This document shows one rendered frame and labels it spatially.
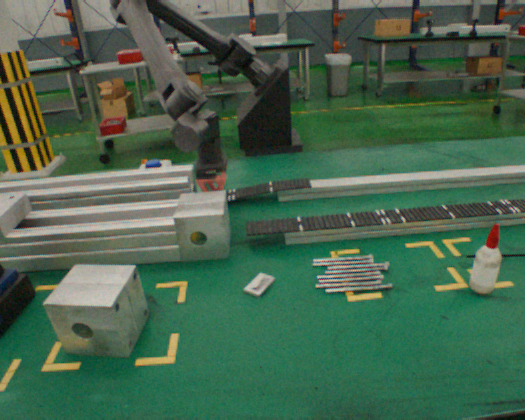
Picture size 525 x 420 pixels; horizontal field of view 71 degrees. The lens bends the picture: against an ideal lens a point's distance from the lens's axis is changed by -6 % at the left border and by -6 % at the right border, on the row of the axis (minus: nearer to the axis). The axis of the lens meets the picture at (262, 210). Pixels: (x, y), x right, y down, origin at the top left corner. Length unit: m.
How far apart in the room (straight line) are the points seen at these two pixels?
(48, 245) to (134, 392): 0.37
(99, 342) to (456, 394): 0.46
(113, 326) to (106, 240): 0.24
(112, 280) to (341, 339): 0.33
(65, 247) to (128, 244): 0.12
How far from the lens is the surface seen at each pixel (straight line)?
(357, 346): 0.56
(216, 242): 0.72
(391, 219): 0.79
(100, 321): 0.56
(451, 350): 0.59
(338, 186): 0.93
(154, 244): 0.74
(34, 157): 4.06
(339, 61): 5.75
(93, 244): 0.77
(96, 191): 0.94
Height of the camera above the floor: 1.19
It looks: 28 degrees down
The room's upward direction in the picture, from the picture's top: 4 degrees counter-clockwise
